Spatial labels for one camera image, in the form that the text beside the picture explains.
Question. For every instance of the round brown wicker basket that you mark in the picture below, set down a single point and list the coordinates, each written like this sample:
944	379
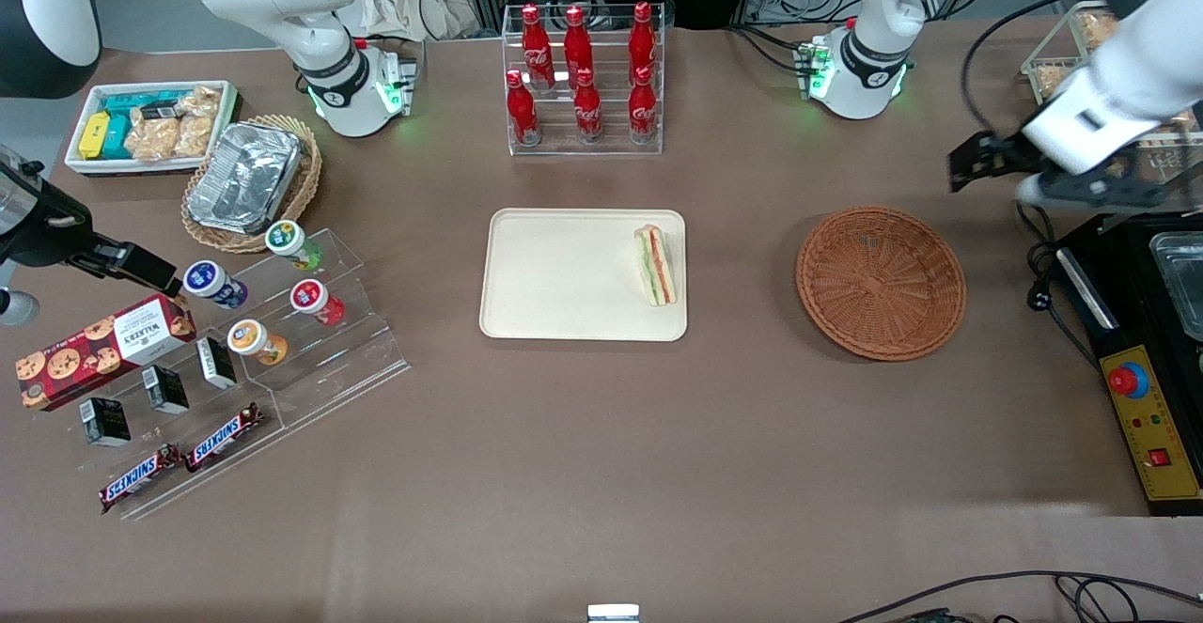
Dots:
879	285

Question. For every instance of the long teal snack box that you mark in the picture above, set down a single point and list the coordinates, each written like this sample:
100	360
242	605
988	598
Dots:
127	101

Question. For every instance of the clear acrylic step display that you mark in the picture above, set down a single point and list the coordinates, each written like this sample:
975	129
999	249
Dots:
348	360

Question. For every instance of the small black carton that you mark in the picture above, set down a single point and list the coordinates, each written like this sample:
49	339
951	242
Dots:
105	422
216	363
165	390

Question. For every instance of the Snickers chocolate bar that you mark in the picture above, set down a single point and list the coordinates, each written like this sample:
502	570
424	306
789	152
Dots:
139	478
224	438

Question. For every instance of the cream plastic tray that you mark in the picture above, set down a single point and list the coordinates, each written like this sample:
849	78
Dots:
564	275

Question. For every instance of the metal machine tray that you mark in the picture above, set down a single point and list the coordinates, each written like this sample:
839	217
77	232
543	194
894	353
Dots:
1182	285

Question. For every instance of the oval wicker basket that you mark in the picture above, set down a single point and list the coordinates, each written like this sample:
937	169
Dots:
305	177

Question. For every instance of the green lid drink cup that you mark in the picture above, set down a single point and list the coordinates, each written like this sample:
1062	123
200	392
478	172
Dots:
287	240

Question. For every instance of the black sealing machine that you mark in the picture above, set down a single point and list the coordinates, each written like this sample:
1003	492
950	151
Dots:
1128	322

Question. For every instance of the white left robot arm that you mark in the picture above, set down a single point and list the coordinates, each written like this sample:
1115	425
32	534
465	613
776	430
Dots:
883	3

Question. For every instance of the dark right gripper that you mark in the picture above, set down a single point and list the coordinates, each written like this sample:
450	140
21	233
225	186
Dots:
47	236

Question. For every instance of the red Walkers cookie box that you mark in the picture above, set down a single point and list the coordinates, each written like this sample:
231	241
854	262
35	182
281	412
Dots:
94	355

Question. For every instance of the red lid drink cup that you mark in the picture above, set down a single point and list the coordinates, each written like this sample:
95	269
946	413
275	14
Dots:
310	297

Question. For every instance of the clear cookie packet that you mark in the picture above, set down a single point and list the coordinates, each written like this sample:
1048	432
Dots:
202	101
152	139
195	134

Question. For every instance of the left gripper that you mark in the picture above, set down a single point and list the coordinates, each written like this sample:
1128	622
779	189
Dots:
1002	155

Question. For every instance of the small silver metal block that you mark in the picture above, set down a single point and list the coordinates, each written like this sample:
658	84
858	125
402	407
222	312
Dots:
613	614

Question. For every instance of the white plastic snack bin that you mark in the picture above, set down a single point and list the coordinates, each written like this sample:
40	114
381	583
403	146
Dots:
80	167

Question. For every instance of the triangle sandwich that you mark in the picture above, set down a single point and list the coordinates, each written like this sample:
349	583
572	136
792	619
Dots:
656	266

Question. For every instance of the wrapped bread packet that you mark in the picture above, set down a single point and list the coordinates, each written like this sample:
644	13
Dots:
1051	83
1095	29

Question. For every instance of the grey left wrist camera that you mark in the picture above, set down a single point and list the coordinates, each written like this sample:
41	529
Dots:
1090	193

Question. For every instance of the aluminium foil tray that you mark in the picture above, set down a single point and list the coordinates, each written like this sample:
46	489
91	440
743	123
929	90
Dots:
244	177

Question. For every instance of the small teal snack box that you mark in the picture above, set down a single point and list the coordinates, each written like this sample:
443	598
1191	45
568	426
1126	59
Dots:
117	139

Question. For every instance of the yellow snack box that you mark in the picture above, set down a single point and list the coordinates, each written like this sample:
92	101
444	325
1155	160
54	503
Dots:
94	136

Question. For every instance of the blue lid drink cup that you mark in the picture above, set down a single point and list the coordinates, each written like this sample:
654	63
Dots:
209	281

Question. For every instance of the clear acrylic bottle rack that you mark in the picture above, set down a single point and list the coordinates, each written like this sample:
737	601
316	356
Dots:
611	148

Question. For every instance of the orange lid drink cup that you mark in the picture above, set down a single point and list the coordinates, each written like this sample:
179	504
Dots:
249	337

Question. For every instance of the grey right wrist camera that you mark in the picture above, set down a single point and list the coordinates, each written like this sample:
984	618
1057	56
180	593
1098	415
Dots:
17	307

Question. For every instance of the red emergency stop button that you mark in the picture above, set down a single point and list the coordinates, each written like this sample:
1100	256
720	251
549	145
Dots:
1128	380

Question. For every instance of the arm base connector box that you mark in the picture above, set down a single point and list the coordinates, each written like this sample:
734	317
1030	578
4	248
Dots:
814	69
399	78

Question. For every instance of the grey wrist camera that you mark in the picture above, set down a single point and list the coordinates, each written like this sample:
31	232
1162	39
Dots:
1090	193
17	307

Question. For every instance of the red cola bottle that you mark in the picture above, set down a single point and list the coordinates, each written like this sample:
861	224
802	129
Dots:
537	50
642	40
577	50
522	111
588	111
643	106

